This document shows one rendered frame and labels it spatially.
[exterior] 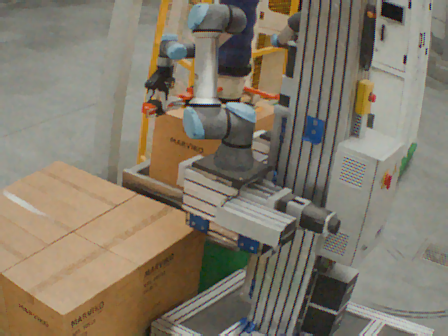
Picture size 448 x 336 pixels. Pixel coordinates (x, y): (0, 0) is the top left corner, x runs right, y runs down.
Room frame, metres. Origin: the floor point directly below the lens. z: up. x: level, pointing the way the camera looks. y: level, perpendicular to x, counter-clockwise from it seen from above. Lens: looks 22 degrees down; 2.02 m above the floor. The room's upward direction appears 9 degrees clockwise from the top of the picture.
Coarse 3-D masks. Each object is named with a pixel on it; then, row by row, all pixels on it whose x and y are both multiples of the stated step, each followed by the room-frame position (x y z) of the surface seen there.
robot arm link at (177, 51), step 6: (168, 42) 2.85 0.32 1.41; (174, 42) 2.83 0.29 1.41; (168, 48) 2.79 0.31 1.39; (174, 48) 2.77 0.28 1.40; (180, 48) 2.77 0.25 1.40; (186, 48) 2.81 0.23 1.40; (192, 48) 2.82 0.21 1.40; (168, 54) 2.79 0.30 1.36; (174, 54) 2.76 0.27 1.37; (180, 54) 2.77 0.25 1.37; (186, 54) 2.81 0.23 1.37; (192, 54) 2.82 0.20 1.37
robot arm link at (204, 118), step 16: (192, 16) 2.50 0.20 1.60; (208, 16) 2.47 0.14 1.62; (224, 16) 2.50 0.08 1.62; (192, 32) 2.50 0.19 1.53; (208, 32) 2.46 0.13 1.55; (208, 48) 2.46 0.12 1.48; (208, 64) 2.44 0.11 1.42; (208, 80) 2.42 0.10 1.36; (208, 96) 2.41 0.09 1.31; (192, 112) 2.37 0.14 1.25; (208, 112) 2.38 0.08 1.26; (224, 112) 2.42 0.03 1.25; (192, 128) 2.35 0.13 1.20; (208, 128) 2.36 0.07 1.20; (224, 128) 2.39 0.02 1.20
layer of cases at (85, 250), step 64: (0, 192) 2.82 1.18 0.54; (64, 192) 2.99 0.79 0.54; (128, 192) 3.13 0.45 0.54; (0, 256) 2.19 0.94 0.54; (64, 256) 2.35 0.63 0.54; (128, 256) 2.49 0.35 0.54; (192, 256) 2.87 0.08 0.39; (0, 320) 2.08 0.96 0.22; (64, 320) 1.89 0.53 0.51; (128, 320) 2.35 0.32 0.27
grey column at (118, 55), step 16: (128, 0) 4.16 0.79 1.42; (112, 16) 4.20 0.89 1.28; (128, 16) 4.15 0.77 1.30; (112, 32) 4.19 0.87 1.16; (128, 32) 4.17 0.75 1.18; (112, 48) 4.18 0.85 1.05; (128, 48) 4.20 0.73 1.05; (112, 64) 4.17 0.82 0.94; (128, 64) 4.23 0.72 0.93; (112, 80) 4.16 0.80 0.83; (112, 96) 4.15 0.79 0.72; (96, 112) 4.21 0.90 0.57; (112, 112) 4.15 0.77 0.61; (96, 128) 4.20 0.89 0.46; (112, 128) 4.15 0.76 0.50; (96, 144) 4.19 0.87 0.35; (112, 144) 4.16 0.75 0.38; (96, 160) 4.19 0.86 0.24; (112, 160) 4.18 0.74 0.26; (96, 176) 4.18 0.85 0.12; (112, 176) 4.20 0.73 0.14
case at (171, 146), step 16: (176, 112) 3.26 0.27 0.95; (272, 112) 3.50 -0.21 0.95; (160, 128) 3.24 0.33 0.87; (176, 128) 3.19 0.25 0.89; (256, 128) 3.34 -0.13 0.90; (160, 144) 3.23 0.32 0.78; (176, 144) 3.18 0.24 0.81; (192, 144) 3.14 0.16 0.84; (208, 144) 3.10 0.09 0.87; (160, 160) 3.22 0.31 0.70; (176, 160) 3.18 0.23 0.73; (160, 176) 3.22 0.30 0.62; (176, 176) 3.17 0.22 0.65
